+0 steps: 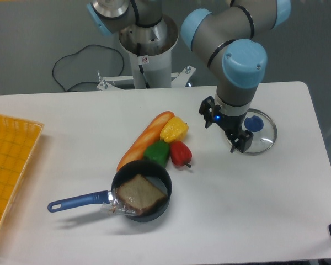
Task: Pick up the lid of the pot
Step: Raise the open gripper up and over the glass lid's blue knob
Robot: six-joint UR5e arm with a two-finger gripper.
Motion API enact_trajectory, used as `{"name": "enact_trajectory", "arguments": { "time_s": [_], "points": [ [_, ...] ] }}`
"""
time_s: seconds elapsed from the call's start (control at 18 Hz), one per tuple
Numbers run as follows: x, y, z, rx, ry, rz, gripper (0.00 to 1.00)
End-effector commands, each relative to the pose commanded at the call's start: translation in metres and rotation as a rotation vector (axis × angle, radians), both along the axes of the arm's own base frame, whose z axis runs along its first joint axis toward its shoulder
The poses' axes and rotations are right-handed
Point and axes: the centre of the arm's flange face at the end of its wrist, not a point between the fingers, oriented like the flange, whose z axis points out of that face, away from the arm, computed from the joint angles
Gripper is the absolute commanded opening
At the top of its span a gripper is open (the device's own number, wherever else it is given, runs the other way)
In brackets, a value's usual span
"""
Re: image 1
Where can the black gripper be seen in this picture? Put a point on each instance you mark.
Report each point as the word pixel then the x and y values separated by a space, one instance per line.
pixel 240 139

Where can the glass pot lid blue knob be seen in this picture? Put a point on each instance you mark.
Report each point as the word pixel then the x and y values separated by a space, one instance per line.
pixel 260 124

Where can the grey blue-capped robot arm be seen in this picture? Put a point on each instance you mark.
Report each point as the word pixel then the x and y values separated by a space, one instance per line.
pixel 223 42

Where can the yellow toy bell pepper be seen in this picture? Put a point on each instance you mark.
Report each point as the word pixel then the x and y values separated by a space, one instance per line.
pixel 175 130

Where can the red toy bell pepper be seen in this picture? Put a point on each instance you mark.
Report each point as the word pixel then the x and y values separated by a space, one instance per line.
pixel 180 154

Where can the green toy bell pepper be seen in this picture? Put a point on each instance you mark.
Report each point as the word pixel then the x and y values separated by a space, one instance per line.
pixel 158 152

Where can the orange toy baguette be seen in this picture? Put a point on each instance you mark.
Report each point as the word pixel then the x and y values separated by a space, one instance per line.
pixel 150 135

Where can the wrapped brown bread slice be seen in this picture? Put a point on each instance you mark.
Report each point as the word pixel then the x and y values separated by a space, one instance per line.
pixel 135 197

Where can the yellow woven basket tray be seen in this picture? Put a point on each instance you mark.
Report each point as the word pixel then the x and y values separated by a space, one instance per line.
pixel 18 138

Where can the black saucepan blue handle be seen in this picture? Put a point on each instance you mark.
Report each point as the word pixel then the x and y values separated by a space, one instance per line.
pixel 151 170

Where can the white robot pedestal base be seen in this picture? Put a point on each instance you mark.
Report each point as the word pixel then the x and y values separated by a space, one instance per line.
pixel 150 55

